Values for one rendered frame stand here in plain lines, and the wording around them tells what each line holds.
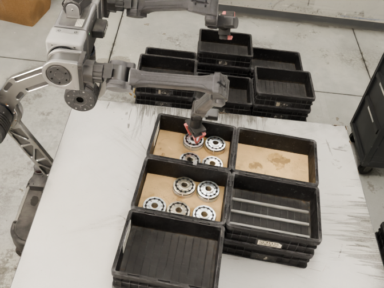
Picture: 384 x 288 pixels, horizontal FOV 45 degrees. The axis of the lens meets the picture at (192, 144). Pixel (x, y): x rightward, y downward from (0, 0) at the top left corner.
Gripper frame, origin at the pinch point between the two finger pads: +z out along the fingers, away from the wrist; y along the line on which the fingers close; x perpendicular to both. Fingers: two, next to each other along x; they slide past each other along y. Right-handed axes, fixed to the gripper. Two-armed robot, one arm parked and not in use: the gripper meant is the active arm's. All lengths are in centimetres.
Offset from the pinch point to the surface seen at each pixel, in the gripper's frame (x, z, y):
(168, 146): 12.4, 4.0, 3.3
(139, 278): 58, -7, -59
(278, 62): -132, 52, 84
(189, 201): 19.5, 3.4, -30.7
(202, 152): -0.9, 4.0, -7.5
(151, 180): 29.4, 3.6, -12.5
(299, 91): -114, 40, 39
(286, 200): -21, 4, -50
